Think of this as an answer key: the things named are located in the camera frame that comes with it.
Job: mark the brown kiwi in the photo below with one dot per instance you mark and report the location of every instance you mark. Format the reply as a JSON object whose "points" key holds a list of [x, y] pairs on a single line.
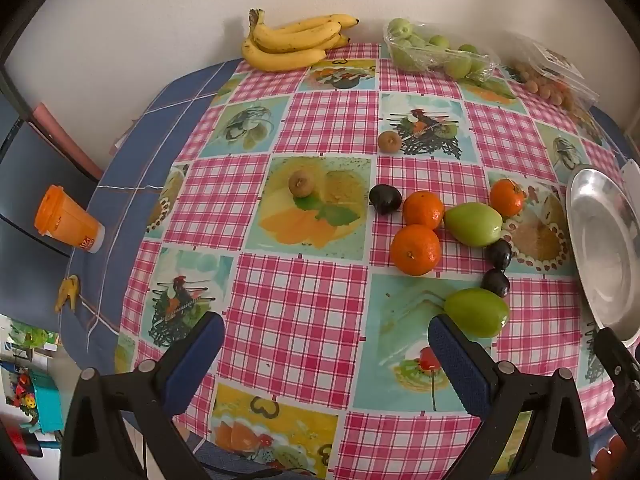
{"points": [[301, 182], [388, 141]]}

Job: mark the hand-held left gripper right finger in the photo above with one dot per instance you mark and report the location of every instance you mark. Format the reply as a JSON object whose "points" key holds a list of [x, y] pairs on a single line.
{"points": [[455, 360]]}

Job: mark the pink board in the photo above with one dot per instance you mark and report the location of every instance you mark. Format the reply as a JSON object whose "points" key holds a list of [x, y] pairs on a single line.
{"points": [[65, 135]]}

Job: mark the round metal plate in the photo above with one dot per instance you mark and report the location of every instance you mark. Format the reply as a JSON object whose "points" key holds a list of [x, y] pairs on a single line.
{"points": [[600, 260]]}

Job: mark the dark cabinet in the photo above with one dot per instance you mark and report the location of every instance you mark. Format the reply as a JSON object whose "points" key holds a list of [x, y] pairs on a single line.
{"points": [[30, 185]]}

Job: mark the dark purple plum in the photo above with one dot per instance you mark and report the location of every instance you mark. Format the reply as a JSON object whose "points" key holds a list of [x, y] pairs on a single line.
{"points": [[500, 253], [385, 199], [495, 283]]}

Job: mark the white rectangular device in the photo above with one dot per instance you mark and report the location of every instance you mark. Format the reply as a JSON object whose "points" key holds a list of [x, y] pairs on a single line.
{"points": [[632, 185]]}

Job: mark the bag of green apples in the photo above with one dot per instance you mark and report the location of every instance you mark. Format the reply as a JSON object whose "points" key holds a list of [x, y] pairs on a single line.
{"points": [[430, 55]]}

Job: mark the pile of brown longans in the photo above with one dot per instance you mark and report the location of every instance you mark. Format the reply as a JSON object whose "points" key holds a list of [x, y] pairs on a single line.
{"points": [[542, 87]]}

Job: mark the pile of small green fruits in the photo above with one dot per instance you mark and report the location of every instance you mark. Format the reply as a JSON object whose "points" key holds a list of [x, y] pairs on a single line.
{"points": [[457, 65]]}

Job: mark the green mango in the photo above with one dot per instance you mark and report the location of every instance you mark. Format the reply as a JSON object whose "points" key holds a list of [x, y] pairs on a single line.
{"points": [[477, 312], [472, 223]]}

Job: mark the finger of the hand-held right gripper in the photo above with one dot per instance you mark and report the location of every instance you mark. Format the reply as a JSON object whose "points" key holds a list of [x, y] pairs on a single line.
{"points": [[617, 355], [627, 420]]}

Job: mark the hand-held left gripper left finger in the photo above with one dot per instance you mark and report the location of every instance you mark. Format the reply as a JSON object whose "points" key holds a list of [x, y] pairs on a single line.
{"points": [[200, 360]]}

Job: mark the orange tangerine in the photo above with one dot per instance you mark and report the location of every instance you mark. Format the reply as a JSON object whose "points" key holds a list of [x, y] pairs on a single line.
{"points": [[415, 250], [506, 196], [423, 210]]}

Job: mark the small yellow object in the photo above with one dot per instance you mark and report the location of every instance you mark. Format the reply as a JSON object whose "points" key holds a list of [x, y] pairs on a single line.
{"points": [[67, 294]]}

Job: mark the clear plastic clamshell box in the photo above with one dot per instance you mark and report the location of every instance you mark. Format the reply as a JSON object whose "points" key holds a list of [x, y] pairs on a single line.
{"points": [[560, 60]]}

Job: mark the bunch of yellow bananas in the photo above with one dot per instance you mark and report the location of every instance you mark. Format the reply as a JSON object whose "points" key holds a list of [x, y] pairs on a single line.
{"points": [[285, 57]]}

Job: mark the orange plastic cup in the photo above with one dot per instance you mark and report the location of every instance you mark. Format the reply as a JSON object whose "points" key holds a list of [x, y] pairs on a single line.
{"points": [[65, 222]]}

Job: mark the teal plastic bin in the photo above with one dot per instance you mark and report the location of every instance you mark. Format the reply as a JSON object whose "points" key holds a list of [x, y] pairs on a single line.
{"points": [[47, 400]]}

